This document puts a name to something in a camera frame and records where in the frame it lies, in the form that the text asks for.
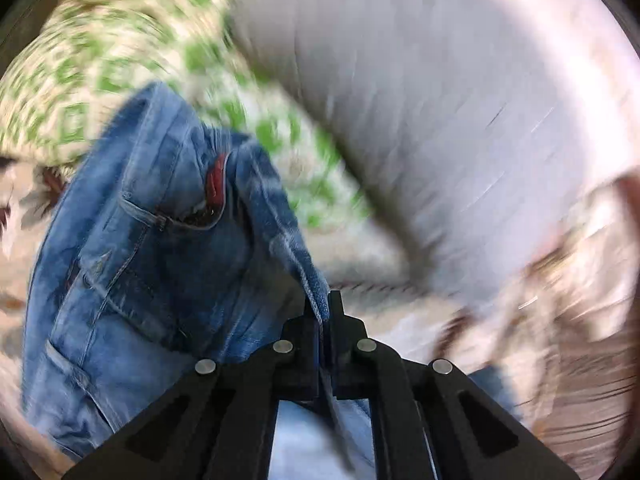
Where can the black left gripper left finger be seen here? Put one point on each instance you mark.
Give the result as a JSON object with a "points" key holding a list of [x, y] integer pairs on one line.
{"points": [[218, 424]]}

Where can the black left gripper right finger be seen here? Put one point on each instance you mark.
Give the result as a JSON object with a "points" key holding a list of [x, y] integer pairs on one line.
{"points": [[430, 421]]}

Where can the blue denim jeans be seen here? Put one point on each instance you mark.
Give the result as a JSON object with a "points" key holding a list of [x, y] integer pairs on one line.
{"points": [[174, 243]]}

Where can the cream leaf print blanket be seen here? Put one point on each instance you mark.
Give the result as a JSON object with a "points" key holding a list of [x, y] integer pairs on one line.
{"points": [[581, 288]]}

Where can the grey quilted pillow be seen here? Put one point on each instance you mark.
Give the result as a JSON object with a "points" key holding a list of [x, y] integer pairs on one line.
{"points": [[473, 126]]}

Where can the green white patterned pillow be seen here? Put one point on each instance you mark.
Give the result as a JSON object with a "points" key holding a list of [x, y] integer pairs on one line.
{"points": [[91, 55]]}

